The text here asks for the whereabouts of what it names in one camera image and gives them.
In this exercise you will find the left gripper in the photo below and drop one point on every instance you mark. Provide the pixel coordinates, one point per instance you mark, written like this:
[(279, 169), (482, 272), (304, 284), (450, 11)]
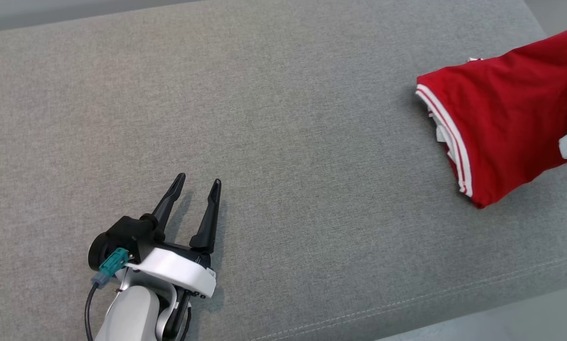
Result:
[(174, 270)]

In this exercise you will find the red basketball jersey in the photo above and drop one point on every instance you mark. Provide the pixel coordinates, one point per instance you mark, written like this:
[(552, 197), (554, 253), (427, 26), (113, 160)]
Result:
[(510, 109)]

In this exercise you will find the white cloth garment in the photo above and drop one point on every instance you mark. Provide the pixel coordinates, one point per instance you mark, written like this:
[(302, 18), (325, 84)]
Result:
[(438, 135)]

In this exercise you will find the grey fabric sofa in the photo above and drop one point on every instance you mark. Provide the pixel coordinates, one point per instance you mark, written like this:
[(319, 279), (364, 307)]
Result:
[(288, 118)]

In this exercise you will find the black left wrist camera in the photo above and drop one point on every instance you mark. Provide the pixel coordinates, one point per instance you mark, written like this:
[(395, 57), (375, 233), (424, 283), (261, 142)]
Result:
[(122, 234)]

